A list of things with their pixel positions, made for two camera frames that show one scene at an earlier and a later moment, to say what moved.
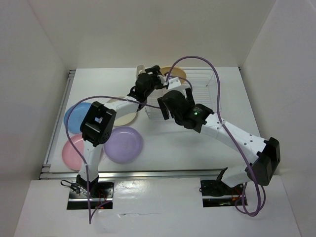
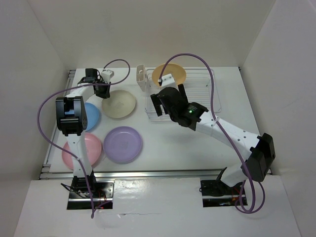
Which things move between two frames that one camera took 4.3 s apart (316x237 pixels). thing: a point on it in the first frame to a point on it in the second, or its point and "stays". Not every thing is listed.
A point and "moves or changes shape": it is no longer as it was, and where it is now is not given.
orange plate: [176, 71] stays
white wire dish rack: [202, 81] stays
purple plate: [125, 145] stays
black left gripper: [154, 69] to [106, 94]
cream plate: [125, 120] moves or changes shape
